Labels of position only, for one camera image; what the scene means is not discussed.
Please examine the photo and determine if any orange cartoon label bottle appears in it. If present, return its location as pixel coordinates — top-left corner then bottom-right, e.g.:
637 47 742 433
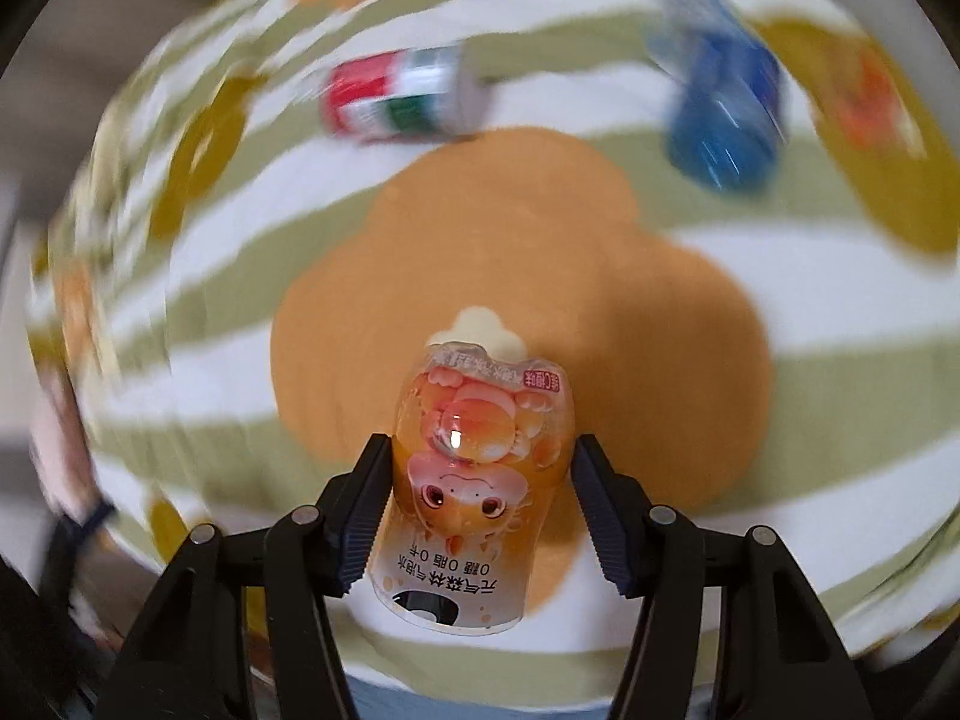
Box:
371 341 574 635

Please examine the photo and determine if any orange clear plastic cup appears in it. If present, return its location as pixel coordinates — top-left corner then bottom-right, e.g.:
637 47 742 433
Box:
815 39 926 158

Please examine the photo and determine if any floral striped blanket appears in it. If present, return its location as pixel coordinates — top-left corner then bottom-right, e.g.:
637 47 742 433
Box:
28 0 958 658

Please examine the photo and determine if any blue plastic bottle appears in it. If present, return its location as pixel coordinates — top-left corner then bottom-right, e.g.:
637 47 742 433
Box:
646 0 784 193

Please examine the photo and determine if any red green label bottle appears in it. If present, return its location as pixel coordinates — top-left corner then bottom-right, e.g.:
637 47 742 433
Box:
319 44 493 140

